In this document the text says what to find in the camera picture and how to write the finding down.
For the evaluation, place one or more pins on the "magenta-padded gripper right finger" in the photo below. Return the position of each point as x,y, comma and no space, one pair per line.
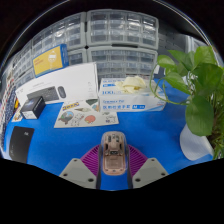
150,171

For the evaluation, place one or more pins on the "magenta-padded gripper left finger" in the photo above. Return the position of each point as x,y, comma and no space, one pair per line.
78,173

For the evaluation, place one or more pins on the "transparent pink computer mouse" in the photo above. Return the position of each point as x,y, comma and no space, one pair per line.
114,156

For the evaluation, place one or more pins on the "black mouse pad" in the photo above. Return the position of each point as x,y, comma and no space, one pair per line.
20,143

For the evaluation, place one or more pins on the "white plant pot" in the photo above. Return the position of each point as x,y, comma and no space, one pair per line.
195,145

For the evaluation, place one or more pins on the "white disposable glove box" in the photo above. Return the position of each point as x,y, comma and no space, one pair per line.
126,101

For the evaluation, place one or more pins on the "green leafy pothos plant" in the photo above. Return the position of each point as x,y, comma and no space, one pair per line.
200,115

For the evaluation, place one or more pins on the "small black box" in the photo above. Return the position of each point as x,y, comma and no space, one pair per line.
31,108

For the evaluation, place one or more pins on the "cream disposable gloves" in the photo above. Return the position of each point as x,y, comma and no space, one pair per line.
131,84

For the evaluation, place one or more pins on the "white keyboard packaging box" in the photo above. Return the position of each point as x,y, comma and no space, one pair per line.
80,80

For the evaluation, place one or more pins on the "white polka dot fabric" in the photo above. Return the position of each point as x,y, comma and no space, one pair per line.
7,91

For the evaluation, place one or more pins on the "yellow and blue box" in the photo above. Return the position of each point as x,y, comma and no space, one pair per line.
50,60

